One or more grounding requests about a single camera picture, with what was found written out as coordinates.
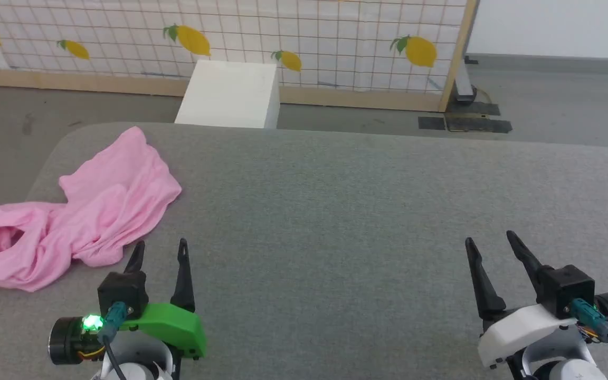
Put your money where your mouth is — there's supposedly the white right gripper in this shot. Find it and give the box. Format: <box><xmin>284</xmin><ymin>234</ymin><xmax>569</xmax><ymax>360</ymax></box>
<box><xmin>465</xmin><ymin>230</ymin><xmax>608</xmax><ymax>368</ymax></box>

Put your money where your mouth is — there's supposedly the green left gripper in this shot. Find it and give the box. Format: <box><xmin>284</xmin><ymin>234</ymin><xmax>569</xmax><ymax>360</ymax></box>
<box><xmin>48</xmin><ymin>238</ymin><xmax>207</xmax><ymax>366</ymax></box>

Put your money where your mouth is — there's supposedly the pink cloth garment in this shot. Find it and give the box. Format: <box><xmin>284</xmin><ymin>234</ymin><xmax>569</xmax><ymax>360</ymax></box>
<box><xmin>0</xmin><ymin>126</ymin><xmax>183</xmax><ymax>292</ymax></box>

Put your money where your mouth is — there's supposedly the large black floor plate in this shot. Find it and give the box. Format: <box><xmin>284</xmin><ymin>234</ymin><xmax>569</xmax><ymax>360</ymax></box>
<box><xmin>444</xmin><ymin>102</ymin><xmax>514</xmax><ymax>134</ymax></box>

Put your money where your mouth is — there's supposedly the grey fabric sofa cushion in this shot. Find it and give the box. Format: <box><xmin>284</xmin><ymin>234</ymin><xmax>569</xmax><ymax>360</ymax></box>
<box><xmin>0</xmin><ymin>122</ymin><xmax>608</xmax><ymax>380</ymax></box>

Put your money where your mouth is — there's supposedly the white box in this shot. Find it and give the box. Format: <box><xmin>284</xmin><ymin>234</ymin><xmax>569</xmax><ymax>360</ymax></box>
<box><xmin>175</xmin><ymin>60</ymin><xmax>280</xmax><ymax>129</ymax></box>

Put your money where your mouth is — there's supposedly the lemon print partition panel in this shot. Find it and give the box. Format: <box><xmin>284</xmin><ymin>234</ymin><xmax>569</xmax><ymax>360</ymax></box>
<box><xmin>0</xmin><ymin>0</ymin><xmax>480</xmax><ymax>112</ymax></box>

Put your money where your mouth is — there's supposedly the grey metal stand post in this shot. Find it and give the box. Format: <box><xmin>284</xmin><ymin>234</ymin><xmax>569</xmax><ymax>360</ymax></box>
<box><xmin>451</xmin><ymin>57</ymin><xmax>478</xmax><ymax>104</ymax></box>

